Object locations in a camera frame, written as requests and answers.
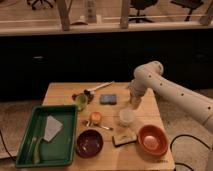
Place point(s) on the office chair centre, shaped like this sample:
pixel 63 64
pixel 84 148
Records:
pixel 141 5

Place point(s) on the blue sponge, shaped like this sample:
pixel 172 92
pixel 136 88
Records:
pixel 108 99

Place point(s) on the green plastic tray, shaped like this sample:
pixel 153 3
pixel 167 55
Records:
pixel 60 150

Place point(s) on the green-handled utensil in tray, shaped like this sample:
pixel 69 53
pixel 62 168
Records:
pixel 35 158

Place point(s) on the metal spoon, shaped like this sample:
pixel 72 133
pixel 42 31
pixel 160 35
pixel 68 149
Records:
pixel 91 124

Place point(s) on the dark scrub sponge block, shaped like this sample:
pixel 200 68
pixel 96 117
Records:
pixel 123 138

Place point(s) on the white plastic cup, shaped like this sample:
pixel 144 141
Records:
pixel 126 117

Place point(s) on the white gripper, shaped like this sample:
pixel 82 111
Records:
pixel 137 91

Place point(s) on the office chair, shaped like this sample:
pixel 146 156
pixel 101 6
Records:
pixel 35 4
pixel 190 4
pixel 141 5

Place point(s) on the orange bowl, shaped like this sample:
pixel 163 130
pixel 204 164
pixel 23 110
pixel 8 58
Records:
pixel 152 140

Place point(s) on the small orange toy fruit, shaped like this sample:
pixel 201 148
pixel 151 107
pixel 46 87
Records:
pixel 96 117

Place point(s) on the green cup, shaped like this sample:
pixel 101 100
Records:
pixel 81 101

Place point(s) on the office chair left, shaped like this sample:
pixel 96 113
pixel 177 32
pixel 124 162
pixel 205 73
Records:
pixel 35 4

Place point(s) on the grey cloth in tray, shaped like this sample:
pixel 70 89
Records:
pixel 52 128

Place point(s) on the purple bowl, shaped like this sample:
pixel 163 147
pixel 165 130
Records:
pixel 89 143

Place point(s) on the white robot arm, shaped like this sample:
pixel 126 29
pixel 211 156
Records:
pixel 149 75

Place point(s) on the office chair right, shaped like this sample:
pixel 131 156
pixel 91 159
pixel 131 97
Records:
pixel 190 4

